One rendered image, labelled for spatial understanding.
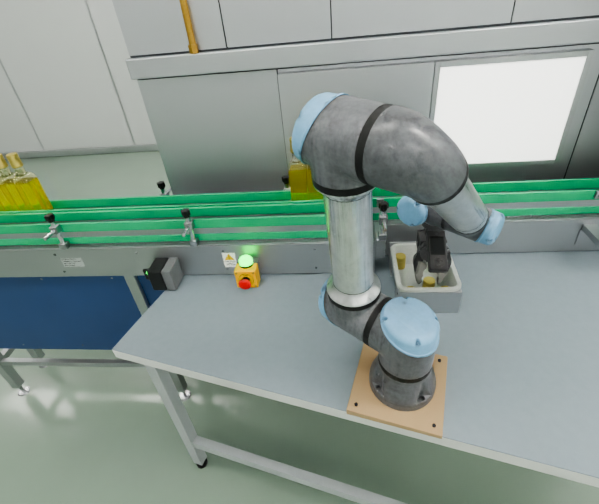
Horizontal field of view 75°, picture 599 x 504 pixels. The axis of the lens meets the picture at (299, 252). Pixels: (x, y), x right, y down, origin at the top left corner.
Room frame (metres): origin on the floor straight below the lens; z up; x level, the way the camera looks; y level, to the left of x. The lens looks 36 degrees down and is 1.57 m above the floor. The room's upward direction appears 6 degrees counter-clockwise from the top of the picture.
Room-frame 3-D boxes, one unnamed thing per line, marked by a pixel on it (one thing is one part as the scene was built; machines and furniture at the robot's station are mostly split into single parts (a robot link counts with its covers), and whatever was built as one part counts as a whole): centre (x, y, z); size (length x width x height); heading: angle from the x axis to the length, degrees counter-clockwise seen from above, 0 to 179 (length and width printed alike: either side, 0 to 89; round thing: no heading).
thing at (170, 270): (1.04, 0.45, 0.79); 0.08 x 0.08 x 0.08; 81
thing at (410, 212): (0.78, -0.31, 1.10); 0.11 x 0.11 x 0.08; 43
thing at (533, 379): (1.16, -0.47, 0.73); 1.58 x 1.52 x 0.04; 67
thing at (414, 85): (1.23, -0.44, 1.15); 0.90 x 0.03 x 0.34; 81
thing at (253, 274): (1.00, 0.17, 0.79); 0.07 x 0.07 x 0.07; 81
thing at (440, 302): (0.91, -0.36, 0.79); 0.27 x 0.17 x 0.08; 171
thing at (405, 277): (0.88, -0.36, 0.80); 0.22 x 0.17 x 0.09; 171
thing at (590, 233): (0.90, -0.90, 0.90); 0.17 x 0.05 x 0.23; 171
